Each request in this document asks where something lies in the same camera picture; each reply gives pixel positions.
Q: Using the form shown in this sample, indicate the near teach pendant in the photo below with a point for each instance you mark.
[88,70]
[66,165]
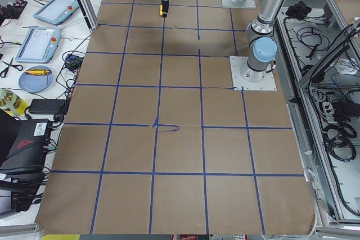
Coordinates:
[39,45]

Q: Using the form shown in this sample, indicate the yellow beetle toy car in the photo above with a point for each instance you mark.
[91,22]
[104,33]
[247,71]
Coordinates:
[161,11]

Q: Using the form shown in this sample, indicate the far teach pendant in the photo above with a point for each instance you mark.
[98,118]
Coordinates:
[56,11]

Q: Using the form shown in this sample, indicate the teach pendant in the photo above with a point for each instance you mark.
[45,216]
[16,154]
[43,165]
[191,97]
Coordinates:
[56,11]
[39,45]

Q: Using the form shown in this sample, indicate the black laptop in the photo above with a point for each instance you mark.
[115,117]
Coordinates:
[23,153]

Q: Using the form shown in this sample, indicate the black scissors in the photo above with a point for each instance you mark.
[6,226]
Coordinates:
[9,65]

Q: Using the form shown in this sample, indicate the black power adapter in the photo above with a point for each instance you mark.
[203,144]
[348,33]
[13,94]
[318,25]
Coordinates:
[46,106]

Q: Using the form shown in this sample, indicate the blue plate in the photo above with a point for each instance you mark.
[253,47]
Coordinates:
[36,79]

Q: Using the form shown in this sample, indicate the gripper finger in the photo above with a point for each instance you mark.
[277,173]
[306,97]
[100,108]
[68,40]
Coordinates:
[163,3]
[166,7]

